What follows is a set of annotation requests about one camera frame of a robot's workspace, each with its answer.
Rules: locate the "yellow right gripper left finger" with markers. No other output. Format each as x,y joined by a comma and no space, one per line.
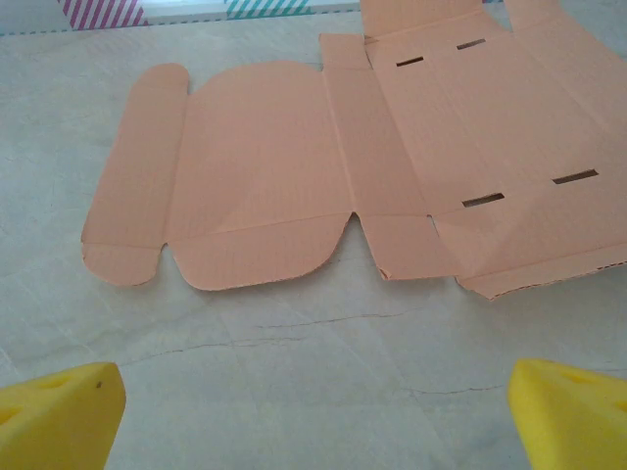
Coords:
59,421

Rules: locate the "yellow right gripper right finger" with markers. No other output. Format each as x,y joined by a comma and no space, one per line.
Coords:
573,426

